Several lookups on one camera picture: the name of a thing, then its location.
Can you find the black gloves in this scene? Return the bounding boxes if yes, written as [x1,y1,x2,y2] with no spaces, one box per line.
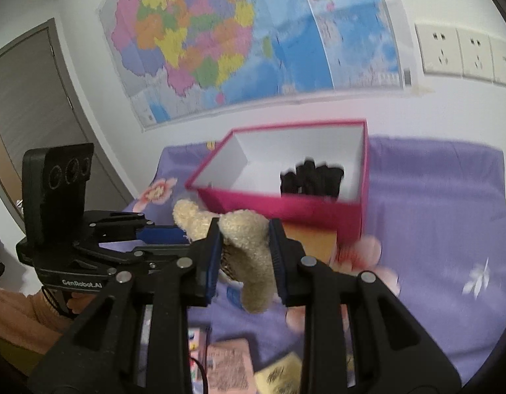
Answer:
[280,157,346,200]

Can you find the colourful wall map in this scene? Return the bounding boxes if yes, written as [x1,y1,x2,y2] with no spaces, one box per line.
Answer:
[98,0,414,133]

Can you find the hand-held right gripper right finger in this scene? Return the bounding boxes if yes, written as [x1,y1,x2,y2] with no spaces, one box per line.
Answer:
[268,217,462,394]

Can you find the person's left hand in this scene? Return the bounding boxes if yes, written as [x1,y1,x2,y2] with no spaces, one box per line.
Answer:
[66,291,93,315]

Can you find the yellow packet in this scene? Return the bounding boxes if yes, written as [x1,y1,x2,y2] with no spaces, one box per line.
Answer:
[254,352,305,394]

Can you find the beige plush toy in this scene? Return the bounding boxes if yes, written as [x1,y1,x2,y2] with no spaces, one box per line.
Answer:
[172,199,278,315]

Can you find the pink printed packet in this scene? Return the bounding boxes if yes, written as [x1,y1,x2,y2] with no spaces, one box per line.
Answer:
[204,338,256,394]

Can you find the purple floral bedsheet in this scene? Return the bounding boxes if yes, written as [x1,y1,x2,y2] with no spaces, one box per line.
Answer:
[132,135,506,394]

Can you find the black cable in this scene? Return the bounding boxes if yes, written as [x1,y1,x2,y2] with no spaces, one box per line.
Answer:
[189,355,209,394]

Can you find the grey door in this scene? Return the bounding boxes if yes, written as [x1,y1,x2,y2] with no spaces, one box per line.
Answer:
[0,18,133,235]

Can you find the white wall socket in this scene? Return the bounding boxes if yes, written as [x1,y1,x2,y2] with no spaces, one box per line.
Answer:
[489,36,506,89]
[415,24,463,78]
[456,29,495,82]

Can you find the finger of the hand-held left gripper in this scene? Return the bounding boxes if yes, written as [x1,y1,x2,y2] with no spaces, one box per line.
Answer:
[89,210,191,252]
[73,242,193,275]

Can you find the pink cardboard box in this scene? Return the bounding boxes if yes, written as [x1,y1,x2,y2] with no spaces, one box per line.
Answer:
[185,119,369,252]

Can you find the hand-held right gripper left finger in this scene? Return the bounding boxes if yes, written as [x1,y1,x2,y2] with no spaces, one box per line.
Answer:
[27,217,221,394]

